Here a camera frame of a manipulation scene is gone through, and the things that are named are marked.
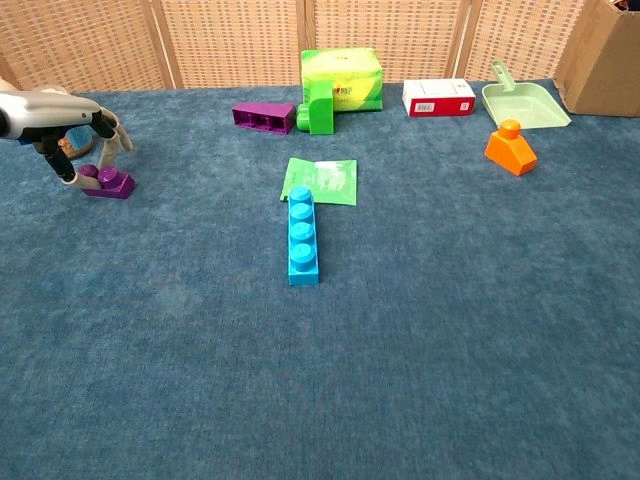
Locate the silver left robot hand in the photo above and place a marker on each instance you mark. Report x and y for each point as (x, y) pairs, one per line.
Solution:
(45, 110)

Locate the small purple two-stud brick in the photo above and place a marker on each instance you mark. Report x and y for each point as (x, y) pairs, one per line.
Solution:
(117, 185)

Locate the long blue four-stud brick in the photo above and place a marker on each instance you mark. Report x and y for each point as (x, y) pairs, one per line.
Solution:
(302, 250)

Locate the purple hollow brick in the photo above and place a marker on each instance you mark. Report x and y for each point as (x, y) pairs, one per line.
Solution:
(262, 117)

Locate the green L-shaped brick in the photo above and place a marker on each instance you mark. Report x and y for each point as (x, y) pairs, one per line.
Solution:
(320, 110)

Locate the orange sloped brick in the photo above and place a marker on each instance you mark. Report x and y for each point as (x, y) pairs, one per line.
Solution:
(510, 150)

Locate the clear jar with white lid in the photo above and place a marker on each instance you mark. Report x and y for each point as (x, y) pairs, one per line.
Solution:
(80, 137)

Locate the woven wicker folding screen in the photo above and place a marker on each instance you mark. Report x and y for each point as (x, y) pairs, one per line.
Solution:
(225, 40)

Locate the green foil sachet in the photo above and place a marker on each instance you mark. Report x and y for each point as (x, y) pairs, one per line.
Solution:
(335, 180)

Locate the green yellow tissue pack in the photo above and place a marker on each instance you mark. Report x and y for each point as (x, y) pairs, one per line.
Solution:
(345, 70)

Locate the blue felt table cloth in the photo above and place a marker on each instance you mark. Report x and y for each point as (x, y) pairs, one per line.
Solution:
(300, 375)

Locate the red white cardboard box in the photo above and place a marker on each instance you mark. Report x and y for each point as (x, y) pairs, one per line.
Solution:
(437, 97)

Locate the pale green plastic dustpan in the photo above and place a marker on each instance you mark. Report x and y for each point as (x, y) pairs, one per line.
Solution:
(525, 107)

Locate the brown cardboard box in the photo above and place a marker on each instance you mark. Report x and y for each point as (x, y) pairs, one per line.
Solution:
(605, 65)

